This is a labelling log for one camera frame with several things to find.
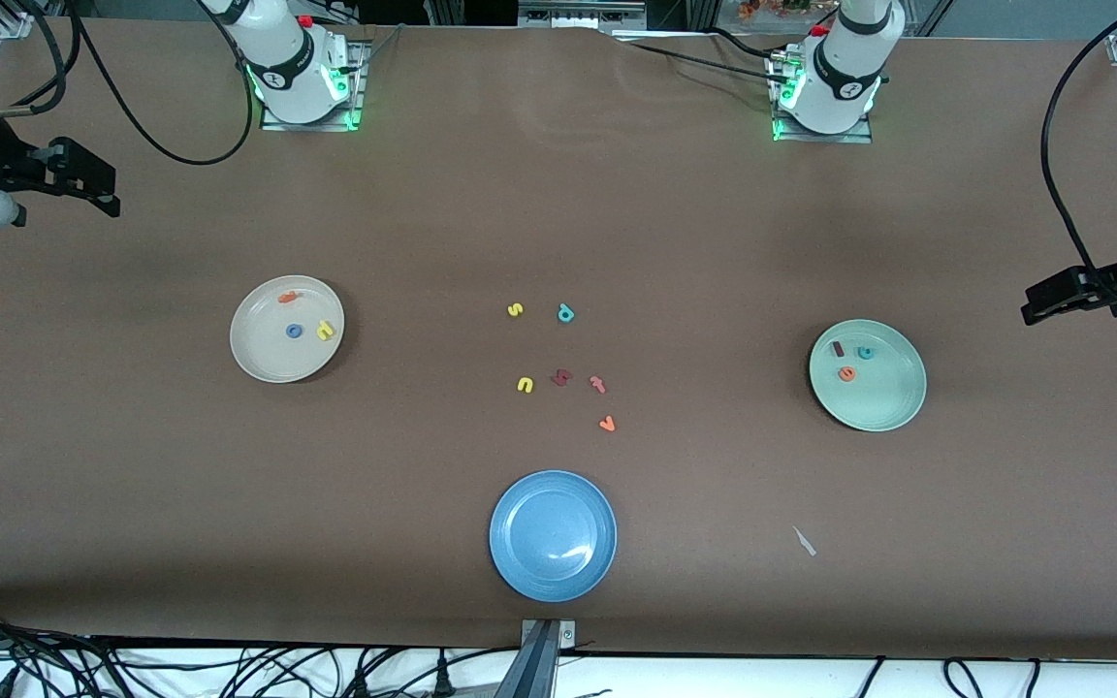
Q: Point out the yellow foam letter h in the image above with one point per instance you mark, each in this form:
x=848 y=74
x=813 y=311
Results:
x=326 y=332

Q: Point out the green round plate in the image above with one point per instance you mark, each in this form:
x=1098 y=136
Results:
x=883 y=393

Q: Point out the beige round plate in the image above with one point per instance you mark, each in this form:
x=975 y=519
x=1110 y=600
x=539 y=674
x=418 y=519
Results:
x=268 y=359

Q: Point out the brown paper table cover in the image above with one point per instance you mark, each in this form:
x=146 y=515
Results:
x=132 y=504

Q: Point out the white paper scrap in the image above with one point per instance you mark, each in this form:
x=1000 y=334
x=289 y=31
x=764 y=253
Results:
x=804 y=541

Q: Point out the orange flower decoration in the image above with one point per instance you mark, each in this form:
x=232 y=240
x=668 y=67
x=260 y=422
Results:
x=772 y=8

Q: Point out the teal foam letter p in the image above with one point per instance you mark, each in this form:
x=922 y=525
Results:
x=565 y=314

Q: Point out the white power strip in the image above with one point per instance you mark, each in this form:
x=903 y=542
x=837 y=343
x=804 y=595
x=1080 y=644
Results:
x=578 y=16

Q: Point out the blue round plate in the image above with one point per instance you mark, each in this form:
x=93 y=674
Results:
x=549 y=533

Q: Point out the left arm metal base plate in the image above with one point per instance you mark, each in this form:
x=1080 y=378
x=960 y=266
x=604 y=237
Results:
x=849 y=138

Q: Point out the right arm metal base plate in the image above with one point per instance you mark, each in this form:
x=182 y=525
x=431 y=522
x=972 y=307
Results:
x=362 y=73

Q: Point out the grey metal camera bracket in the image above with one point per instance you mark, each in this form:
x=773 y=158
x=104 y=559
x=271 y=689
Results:
x=544 y=669

